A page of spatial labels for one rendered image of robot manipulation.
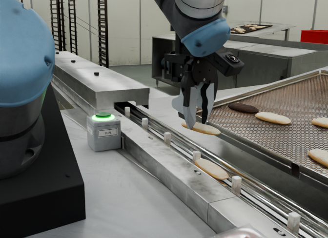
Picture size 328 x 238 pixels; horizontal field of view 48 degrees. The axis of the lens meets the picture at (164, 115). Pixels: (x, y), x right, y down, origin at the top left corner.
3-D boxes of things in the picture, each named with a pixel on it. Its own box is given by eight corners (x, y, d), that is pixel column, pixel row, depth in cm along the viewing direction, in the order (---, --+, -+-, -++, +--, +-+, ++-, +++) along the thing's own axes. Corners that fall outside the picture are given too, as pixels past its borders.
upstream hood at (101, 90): (38, 64, 223) (36, 49, 221) (68, 63, 231) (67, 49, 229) (96, 114, 115) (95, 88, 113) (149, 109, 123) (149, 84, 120)
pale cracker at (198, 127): (176, 126, 80) (176, 120, 80) (188, 122, 83) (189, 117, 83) (213, 136, 73) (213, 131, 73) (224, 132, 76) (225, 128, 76)
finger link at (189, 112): (174, 124, 81) (180, 82, 79) (195, 130, 77) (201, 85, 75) (164, 125, 79) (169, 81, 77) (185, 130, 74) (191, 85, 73)
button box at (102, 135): (86, 155, 99) (84, 114, 96) (114, 150, 102) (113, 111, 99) (94, 166, 92) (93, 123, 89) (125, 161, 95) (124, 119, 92)
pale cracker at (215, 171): (190, 163, 78) (190, 158, 78) (205, 160, 80) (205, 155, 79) (216, 181, 69) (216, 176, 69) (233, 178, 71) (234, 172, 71)
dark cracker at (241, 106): (224, 107, 102) (224, 103, 102) (234, 103, 104) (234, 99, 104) (252, 114, 94) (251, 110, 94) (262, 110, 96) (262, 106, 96)
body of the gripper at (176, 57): (188, 78, 83) (189, 22, 80) (218, 83, 77) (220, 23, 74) (163, 82, 78) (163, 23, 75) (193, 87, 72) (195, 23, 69)
